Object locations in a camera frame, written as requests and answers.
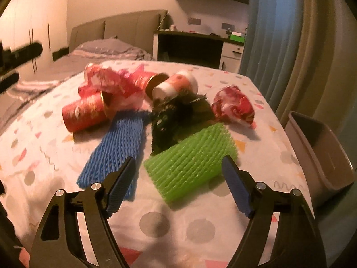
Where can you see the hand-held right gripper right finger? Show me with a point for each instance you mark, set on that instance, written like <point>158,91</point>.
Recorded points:
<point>237,189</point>

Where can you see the green box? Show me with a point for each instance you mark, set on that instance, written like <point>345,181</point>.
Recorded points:
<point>237,36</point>

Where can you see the white wardrobe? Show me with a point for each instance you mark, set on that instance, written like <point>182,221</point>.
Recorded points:
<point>25,14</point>

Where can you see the red paper cup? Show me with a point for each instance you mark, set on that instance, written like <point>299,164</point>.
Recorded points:
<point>149,82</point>
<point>83,114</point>

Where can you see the dark wrapper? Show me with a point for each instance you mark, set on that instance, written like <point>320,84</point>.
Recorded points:
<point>178,117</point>

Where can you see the grey striped blanket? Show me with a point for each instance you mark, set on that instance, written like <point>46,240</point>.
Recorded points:
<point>106,47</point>

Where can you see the white mug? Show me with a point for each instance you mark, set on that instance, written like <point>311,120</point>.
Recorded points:
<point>173,28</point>

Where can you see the beige curtain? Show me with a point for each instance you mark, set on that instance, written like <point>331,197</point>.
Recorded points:
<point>320,61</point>

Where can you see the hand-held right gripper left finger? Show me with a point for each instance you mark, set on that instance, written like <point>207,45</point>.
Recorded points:
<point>118,192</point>

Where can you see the pink plastic bag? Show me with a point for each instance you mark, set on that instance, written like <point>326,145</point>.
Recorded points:
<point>134,72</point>

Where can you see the printed tablecloth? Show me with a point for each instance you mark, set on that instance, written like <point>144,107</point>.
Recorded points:
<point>181,229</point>

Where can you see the beige padded headboard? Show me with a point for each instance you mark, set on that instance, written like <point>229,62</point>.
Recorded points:
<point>125,25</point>

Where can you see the beige plastic bin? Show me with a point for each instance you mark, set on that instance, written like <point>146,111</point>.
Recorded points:
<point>315,150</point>

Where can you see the white drawer unit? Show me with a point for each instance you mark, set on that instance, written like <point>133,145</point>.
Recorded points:
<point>231,55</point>

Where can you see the red white wrapper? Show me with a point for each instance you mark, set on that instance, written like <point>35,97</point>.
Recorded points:
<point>107,79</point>
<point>234,107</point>

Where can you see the blue sheer curtain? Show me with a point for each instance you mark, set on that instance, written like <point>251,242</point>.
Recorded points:
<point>267,25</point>

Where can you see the green foam fruit net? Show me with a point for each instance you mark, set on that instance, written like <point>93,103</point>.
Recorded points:
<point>189,162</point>

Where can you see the dark desk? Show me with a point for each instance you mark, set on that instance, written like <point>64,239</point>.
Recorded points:
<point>189,35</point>

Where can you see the grey wall socket panel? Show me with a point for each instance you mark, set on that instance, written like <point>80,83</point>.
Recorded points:
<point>226,25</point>
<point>194,21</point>

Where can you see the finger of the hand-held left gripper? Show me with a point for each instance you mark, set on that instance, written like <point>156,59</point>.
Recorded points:
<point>25,51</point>
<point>9,81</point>

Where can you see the orange white paper cup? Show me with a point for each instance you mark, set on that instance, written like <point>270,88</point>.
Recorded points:
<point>175,85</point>

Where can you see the blue foam fruit net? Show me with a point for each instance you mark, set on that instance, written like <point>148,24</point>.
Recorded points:
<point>117,145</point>

